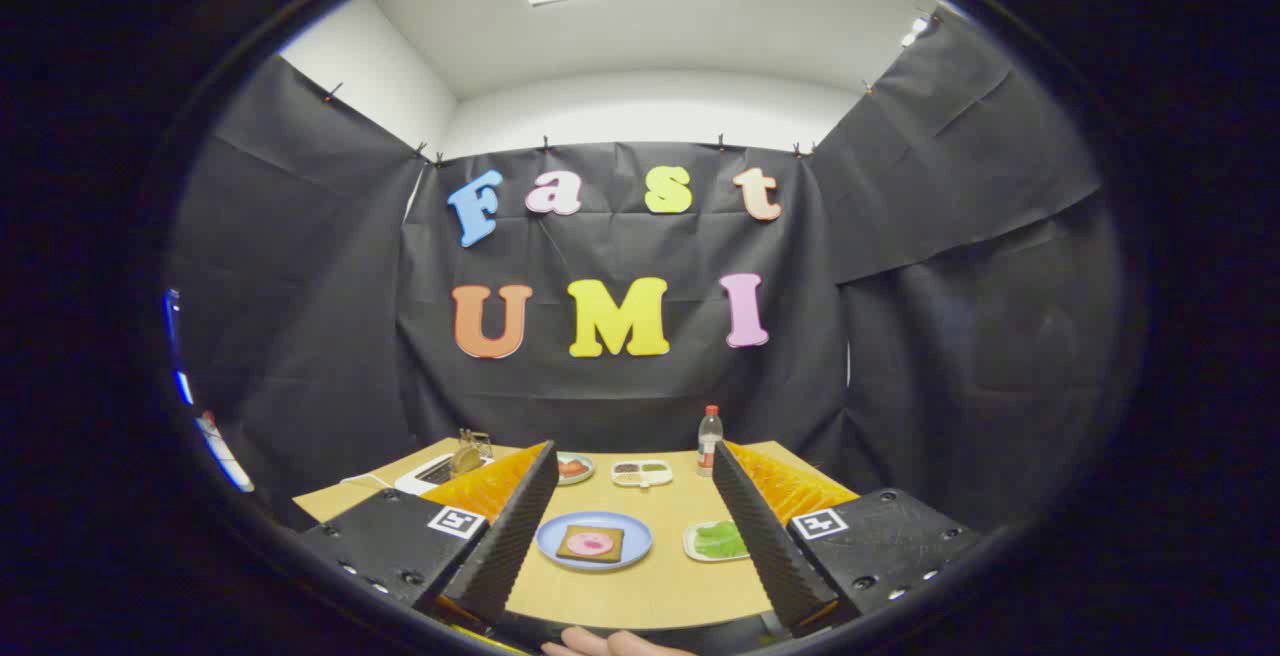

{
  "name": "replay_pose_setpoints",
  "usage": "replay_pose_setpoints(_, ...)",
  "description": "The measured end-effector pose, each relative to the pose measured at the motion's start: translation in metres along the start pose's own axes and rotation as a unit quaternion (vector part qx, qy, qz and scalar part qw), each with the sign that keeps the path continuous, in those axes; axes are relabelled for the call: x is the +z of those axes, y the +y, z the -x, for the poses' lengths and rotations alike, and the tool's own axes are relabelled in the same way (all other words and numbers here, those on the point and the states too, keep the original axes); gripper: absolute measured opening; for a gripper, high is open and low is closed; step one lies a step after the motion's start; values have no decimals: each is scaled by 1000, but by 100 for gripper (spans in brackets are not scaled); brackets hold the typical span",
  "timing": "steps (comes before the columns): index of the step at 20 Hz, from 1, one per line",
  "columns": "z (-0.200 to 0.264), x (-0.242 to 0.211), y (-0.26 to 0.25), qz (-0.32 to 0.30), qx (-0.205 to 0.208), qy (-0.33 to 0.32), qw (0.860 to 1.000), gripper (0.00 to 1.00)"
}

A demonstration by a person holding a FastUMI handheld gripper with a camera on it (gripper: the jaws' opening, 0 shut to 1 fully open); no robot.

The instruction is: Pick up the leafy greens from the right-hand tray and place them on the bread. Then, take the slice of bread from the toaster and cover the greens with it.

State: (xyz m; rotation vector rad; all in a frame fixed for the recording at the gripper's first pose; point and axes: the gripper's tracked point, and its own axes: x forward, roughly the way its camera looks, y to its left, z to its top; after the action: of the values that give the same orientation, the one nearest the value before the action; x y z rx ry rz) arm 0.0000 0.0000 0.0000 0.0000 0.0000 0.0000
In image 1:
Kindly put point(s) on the small white square plate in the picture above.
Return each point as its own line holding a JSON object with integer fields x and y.
{"x": 690, "y": 541}

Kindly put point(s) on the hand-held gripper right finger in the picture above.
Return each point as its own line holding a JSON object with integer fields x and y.
{"x": 765, "y": 546}

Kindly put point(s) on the square toast slice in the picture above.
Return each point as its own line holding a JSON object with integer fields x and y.
{"x": 572, "y": 550}

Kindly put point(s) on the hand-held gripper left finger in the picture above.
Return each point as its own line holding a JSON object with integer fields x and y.
{"x": 515, "y": 536}

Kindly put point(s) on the clear bottle red cap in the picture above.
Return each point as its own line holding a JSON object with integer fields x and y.
{"x": 709, "y": 446}

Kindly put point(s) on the blue round plate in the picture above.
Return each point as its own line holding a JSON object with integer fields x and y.
{"x": 640, "y": 536}

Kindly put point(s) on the white divided seasoning dish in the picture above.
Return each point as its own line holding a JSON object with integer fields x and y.
{"x": 640, "y": 473}

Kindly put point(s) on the pale green round plate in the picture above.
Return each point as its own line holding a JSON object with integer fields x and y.
{"x": 575, "y": 482}

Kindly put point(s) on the metal utensil holder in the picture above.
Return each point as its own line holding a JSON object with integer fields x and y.
{"x": 478, "y": 439}

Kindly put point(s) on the white toaster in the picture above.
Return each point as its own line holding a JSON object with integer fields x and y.
{"x": 425, "y": 476}

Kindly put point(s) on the red tomato slice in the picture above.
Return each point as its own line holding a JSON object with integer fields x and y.
{"x": 575, "y": 468}

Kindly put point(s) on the small ceiling lamp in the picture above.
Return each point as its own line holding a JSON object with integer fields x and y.
{"x": 915, "y": 31}

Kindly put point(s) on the black backdrop cloth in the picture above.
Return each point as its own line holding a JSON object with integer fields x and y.
{"x": 620, "y": 396}

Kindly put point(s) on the green lettuce leaf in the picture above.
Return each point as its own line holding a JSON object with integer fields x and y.
{"x": 720, "y": 540}

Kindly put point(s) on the pink ham slice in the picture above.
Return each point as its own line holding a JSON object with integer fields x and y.
{"x": 590, "y": 543}

